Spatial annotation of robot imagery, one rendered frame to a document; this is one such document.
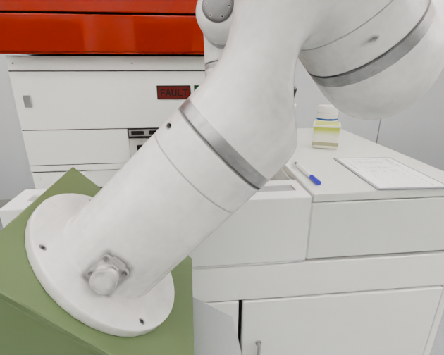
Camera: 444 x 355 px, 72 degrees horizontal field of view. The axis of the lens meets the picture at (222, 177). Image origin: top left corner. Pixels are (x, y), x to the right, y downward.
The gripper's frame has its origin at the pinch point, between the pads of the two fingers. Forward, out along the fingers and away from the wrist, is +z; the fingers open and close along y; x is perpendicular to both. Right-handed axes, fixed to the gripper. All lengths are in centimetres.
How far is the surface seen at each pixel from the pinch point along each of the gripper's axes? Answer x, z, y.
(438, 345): 100, 92, -58
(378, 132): 164, -2, -211
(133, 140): -28, -4, -57
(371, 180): 29.1, 4.2, -1.1
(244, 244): 2.1, 15.1, 1.6
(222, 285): -2.2, 24.2, -0.3
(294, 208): 11.5, 8.1, 3.0
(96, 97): -39, -20, -55
